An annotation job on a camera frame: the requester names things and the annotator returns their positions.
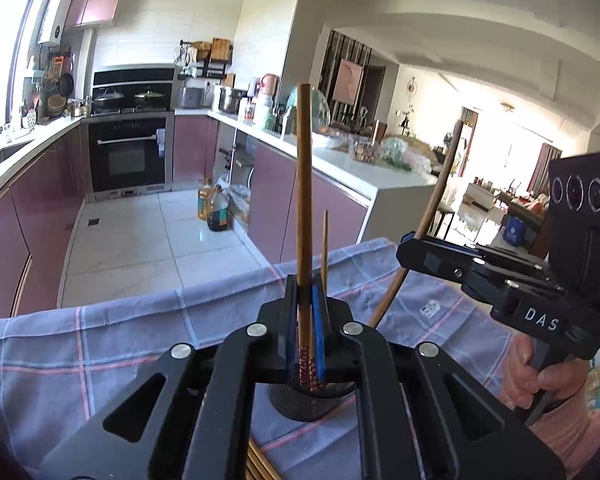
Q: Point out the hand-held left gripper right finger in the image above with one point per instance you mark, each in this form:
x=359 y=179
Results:
x=320 y=330

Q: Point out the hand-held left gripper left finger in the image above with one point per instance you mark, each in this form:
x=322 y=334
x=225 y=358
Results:
x=292 y=322

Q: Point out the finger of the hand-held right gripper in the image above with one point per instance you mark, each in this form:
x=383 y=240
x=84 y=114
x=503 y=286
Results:
x=510 y=262
x=430 y=260

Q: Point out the bamboo chopstick with patterned end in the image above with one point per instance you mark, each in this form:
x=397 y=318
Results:
x=439 y=195
x=304 y=160
x=325 y=240

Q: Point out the black mesh utensil holder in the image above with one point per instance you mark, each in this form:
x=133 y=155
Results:
x=305 y=407

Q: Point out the bundle of bamboo chopsticks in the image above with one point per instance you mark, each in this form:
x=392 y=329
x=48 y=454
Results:
x=260 y=465

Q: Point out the person's right forearm pink sleeve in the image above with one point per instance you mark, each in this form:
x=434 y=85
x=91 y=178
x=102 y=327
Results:
x=575 y=435

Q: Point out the person's right hand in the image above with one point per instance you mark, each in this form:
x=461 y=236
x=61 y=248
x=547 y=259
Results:
x=555 y=377

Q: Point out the blue bag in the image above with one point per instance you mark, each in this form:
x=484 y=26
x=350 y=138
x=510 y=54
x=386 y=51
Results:
x=513 y=231

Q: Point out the white cloth label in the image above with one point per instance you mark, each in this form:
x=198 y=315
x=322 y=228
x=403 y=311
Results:
x=430 y=308

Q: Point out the clear plastic bags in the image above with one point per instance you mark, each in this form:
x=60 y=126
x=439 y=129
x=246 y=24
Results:
x=402 y=155

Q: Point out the pink peninsula counter cabinets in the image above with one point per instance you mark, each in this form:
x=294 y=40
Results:
x=280 y=195

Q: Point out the dark cooking oil bottle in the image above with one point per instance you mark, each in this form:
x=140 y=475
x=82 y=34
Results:
x=219 y=212

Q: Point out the yellow cooking oil bottle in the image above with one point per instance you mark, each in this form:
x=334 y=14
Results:
x=204 y=202

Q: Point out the blue plaid cloth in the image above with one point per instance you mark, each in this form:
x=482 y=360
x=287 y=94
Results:
x=130 y=340

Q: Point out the glass dome food cover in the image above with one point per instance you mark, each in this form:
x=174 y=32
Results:
x=320 y=110

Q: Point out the black built-in oven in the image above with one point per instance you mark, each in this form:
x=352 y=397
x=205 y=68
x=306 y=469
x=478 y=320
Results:
x=130 y=155

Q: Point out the pink kettle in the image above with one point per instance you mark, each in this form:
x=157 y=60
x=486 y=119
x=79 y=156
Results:
x=269 y=85

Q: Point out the cooking pot with glass lid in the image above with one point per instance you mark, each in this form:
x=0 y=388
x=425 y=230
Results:
x=149 y=97
x=109 y=97

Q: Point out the pink lower cabinets under window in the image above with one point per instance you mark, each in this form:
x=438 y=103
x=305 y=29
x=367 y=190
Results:
x=35 y=210

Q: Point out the black range hood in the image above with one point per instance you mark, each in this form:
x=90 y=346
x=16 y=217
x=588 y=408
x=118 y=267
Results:
x=132 y=77

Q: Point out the hanging kitchen utensil rack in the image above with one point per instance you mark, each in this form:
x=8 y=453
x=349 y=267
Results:
x=55 y=80

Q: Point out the pink upper cabinet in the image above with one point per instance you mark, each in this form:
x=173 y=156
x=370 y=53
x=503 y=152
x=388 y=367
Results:
x=95 y=0

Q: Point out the white water heater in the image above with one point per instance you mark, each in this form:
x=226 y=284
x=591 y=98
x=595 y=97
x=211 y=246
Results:
x=55 y=15

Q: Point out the kitchen window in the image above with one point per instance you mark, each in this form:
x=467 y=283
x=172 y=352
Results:
x=5 y=45

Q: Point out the pink wall picture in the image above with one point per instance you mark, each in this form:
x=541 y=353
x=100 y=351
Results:
x=347 y=80

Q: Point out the black wall shelf rack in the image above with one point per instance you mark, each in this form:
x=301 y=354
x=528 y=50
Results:
x=207 y=60

